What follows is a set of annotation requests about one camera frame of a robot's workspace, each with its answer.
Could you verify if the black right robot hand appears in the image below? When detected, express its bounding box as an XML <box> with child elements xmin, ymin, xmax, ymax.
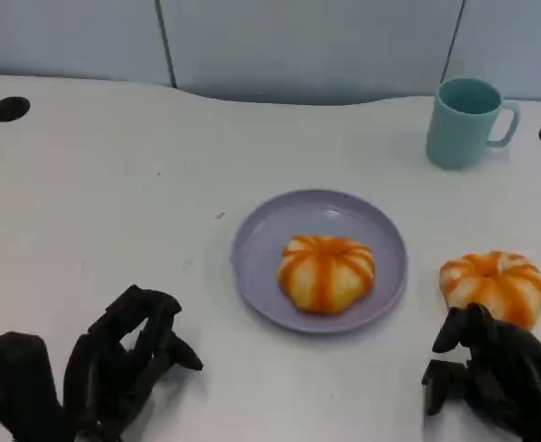
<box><xmin>420</xmin><ymin>302</ymin><xmax>541</xmax><ymax>442</ymax></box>

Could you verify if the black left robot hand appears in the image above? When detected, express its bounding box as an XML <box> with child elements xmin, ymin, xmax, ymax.
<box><xmin>0</xmin><ymin>284</ymin><xmax>205</xmax><ymax>442</ymax></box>

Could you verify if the orange and white bread roll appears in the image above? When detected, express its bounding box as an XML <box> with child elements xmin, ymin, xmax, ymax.
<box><xmin>277</xmin><ymin>234</ymin><xmax>375</xmax><ymax>316</ymax></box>
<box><xmin>439</xmin><ymin>250</ymin><xmax>541</xmax><ymax>332</ymax></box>

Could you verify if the lilac plate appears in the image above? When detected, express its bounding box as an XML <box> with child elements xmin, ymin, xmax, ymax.
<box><xmin>231</xmin><ymin>188</ymin><xmax>409</xmax><ymax>336</ymax></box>

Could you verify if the pale green mug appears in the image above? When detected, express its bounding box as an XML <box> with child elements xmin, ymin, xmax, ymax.
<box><xmin>425</xmin><ymin>76</ymin><xmax>522</xmax><ymax>170</ymax></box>

